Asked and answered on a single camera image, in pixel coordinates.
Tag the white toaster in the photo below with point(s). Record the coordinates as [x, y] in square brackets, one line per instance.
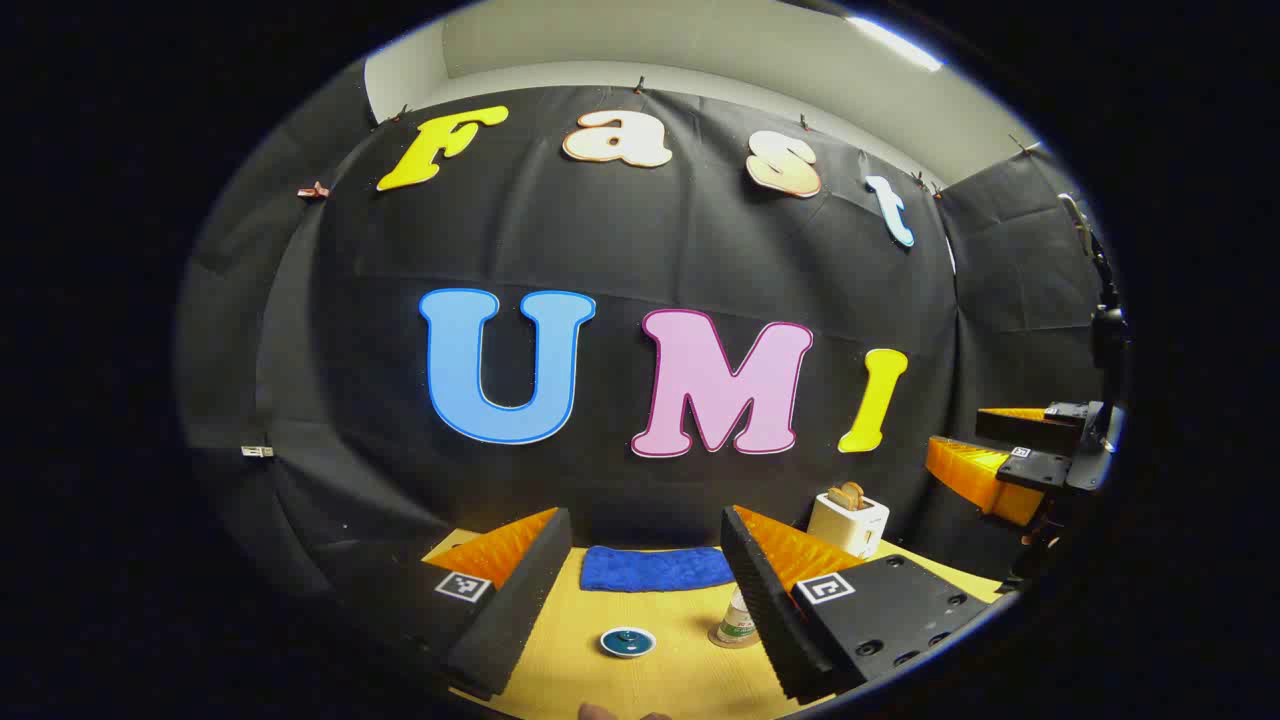
[850, 525]

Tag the black backdrop cloth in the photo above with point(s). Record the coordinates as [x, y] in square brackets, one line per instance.
[600, 250]

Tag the round brown coaster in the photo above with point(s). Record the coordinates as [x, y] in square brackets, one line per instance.
[720, 641]

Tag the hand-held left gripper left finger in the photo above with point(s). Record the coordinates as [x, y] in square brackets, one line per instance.
[520, 600]

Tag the red clip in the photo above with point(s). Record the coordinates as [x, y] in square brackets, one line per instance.
[313, 190]

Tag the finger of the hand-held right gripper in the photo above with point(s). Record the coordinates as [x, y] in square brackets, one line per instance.
[1035, 468]
[1030, 432]

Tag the blue towel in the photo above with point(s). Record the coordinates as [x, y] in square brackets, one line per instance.
[650, 570]

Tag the white clip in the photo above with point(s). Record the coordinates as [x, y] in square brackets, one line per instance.
[257, 451]

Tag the white teacup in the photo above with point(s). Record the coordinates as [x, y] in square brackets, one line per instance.
[612, 651]

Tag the toast slice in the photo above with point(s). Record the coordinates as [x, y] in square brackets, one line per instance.
[856, 493]
[838, 496]

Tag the clear plastic water bottle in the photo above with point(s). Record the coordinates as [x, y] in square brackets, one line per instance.
[737, 625]

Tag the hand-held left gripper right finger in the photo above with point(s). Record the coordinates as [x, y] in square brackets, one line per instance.
[765, 610]

